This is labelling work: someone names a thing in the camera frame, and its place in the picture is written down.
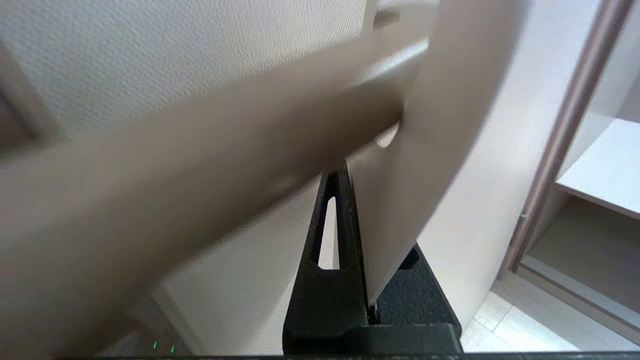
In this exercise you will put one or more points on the white door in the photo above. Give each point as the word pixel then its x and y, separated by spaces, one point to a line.
pixel 175 50

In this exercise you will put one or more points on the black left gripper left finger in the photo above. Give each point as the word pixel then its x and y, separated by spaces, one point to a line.
pixel 325 300

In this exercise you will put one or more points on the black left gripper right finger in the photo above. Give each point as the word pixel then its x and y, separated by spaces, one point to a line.
pixel 420 310

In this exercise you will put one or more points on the blue and white door hanger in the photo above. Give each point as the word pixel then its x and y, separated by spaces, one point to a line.
pixel 440 150

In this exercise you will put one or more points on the white shelf board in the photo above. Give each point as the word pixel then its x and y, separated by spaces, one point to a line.
pixel 607 170

